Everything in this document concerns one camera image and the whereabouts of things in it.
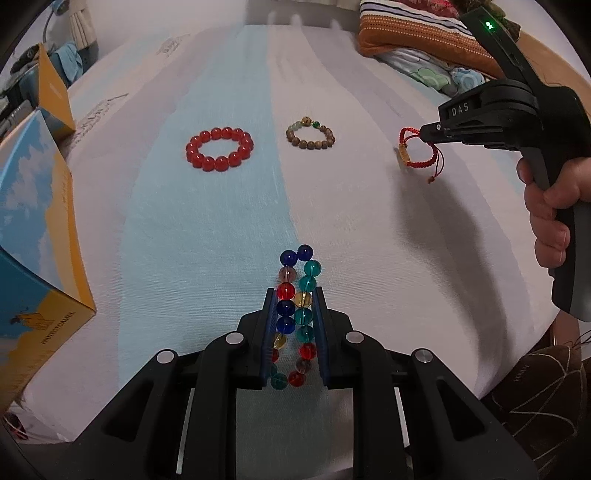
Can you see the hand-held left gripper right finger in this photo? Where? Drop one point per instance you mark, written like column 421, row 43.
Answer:
column 321, row 341

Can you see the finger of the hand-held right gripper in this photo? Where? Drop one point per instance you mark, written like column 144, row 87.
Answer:
column 452, row 133

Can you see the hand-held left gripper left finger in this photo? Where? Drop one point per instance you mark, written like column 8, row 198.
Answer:
column 267, row 341

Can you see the blue and yellow cardboard box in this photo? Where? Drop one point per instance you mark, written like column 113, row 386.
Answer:
column 37, row 230

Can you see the person's right hand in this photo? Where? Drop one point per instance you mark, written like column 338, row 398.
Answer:
column 551, row 221

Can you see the wooden headboard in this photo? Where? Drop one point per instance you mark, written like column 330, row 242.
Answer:
column 554, row 69

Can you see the floral quilt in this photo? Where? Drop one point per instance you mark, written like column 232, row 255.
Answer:
column 429, row 71

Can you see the brown patterned blanket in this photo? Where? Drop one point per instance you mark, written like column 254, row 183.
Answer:
column 510, row 23

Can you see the striped orange pillow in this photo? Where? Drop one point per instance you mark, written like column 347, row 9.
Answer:
column 415, row 41

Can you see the striped bed sheet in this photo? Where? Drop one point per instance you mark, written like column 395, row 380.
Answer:
column 184, row 254

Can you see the beige window curtain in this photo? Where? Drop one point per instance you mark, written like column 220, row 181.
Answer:
column 300, row 7

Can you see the brown rug with white lines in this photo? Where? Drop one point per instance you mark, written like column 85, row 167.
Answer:
column 545, row 401

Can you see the teal cloth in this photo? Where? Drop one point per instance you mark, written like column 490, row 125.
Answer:
column 67, row 64

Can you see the beige side curtain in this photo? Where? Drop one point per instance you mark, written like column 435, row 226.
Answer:
column 83, row 27

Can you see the black clutter pile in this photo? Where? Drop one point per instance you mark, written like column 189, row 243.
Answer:
column 23, row 57

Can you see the blue desk lamp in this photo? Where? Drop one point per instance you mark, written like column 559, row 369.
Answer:
column 57, row 5

